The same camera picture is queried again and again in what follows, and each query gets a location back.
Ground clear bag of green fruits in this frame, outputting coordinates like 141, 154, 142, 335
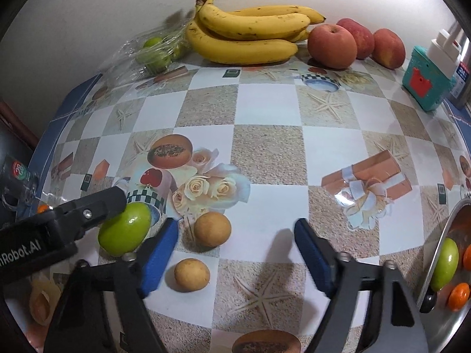
99, 22, 192, 81

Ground white power strip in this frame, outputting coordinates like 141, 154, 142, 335
427, 27, 464, 78

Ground green jujube fruit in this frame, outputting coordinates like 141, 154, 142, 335
97, 202, 152, 257
429, 238, 460, 292

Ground clear bottle with red label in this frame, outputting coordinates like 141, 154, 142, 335
0, 154, 41, 210

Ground red apple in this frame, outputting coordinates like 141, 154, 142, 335
307, 24, 358, 70
336, 18, 375, 60
372, 29, 406, 70

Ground patterned plastic tablecloth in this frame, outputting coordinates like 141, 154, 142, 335
27, 55, 471, 353

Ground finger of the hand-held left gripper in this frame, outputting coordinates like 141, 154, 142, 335
54, 186, 128, 238

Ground teal plastic box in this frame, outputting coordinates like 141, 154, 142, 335
402, 46, 454, 113

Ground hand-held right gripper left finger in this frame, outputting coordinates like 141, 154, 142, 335
43, 218, 180, 353

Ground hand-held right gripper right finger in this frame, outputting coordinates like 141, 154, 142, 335
293, 218, 429, 353

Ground stainless steel thermos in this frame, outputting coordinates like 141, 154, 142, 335
447, 37, 471, 110

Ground small round brown fruit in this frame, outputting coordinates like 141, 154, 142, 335
194, 211, 232, 248
174, 258, 211, 293

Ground yellow banana bunch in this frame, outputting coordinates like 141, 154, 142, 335
185, 0, 327, 65

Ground stainless steel basin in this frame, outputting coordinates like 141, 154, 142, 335
416, 197, 471, 353

